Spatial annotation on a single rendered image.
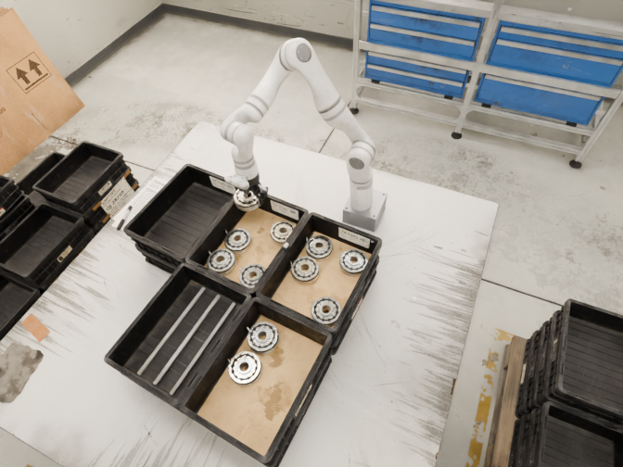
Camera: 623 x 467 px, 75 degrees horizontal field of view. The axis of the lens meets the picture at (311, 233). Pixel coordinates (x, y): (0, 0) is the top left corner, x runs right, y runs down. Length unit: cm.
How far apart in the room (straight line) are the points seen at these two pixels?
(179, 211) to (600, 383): 179
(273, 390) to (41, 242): 171
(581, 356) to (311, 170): 138
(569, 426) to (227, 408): 131
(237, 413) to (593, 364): 138
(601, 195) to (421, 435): 229
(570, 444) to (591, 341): 41
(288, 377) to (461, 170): 216
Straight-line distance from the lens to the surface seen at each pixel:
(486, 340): 243
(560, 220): 304
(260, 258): 157
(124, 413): 163
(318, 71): 138
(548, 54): 297
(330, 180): 196
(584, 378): 197
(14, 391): 185
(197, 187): 186
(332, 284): 149
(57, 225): 269
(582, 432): 202
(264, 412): 135
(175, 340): 150
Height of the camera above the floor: 214
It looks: 54 degrees down
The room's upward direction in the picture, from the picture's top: 5 degrees counter-clockwise
